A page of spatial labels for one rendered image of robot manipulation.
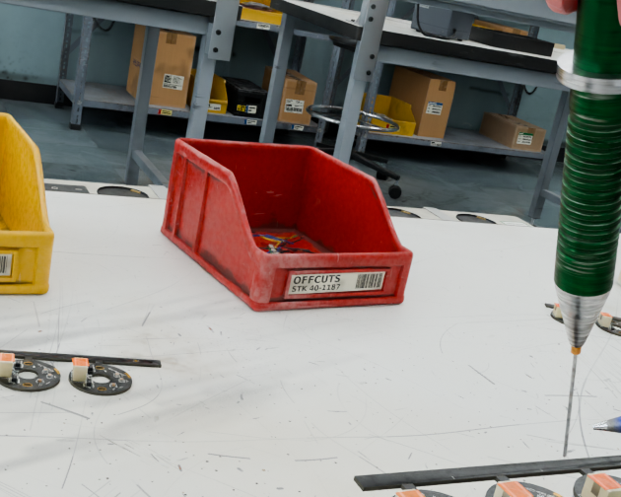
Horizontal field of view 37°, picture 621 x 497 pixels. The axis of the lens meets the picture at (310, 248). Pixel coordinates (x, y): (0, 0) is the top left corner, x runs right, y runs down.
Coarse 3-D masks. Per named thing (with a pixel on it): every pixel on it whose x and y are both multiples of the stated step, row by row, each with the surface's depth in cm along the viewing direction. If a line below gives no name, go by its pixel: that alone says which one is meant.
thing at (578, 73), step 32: (608, 0) 15; (576, 32) 15; (608, 32) 15; (576, 64) 16; (608, 64) 15; (576, 96) 16; (608, 96) 15; (576, 128) 16; (608, 128) 16; (576, 160) 16; (608, 160) 16; (576, 192) 17; (608, 192) 16; (576, 224) 17; (608, 224) 17; (576, 256) 17; (608, 256) 17; (576, 288) 17; (608, 288) 18
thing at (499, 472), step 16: (496, 464) 24; (512, 464) 24; (528, 464) 25; (544, 464) 25; (560, 464) 25; (576, 464) 25; (592, 464) 25; (608, 464) 26; (368, 480) 22; (384, 480) 22; (400, 480) 23; (416, 480) 23; (432, 480) 23; (448, 480) 23; (464, 480) 23; (480, 480) 24; (496, 480) 24
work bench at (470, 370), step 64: (64, 192) 61; (64, 256) 50; (128, 256) 52; (448, 256) 64; (512, 256) 67; (0, 320) 41; (64, 320) 42; (128, 320) 44; (192, 320) 45; (256, 320) 47; (320, 320) 48; (384, 320) 50; (448, 320) 52; (512, 320) 54; (64, 384) 37; (192, 384) 39; (256, 384) 40; (320, 384) 41; (384, 384) 43; (448, 384) 44; (512, 384) 45; (576, 384) 47; (0, 448) 32; (64, 448) 32; (128, 448) 33; (192, 448) 34; (256, 448) 35; (320, 448) 36; (384, 448) 37; (448, 448) 38; (512, 448) 39; (576, 448) 40
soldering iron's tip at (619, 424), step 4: (620, 416) 21; (608, 420) 21; (612, 420) 21; (616, 420) 21; (620, 420) 21; (592, 424) 21; (596, 424) 21; (600, 424) 21; (604, 424) 21; (608, 424) 21; (612, 424) 21; (616, 424) 21; (620, 424) 21; (596, 428) 21; (600, 428) 21; (604, 428) 21; (608, 428) 21; (612, 428) 21; (616, 428) 21; (620, 428) 21; (616, 432) 21; (620, 432) 21
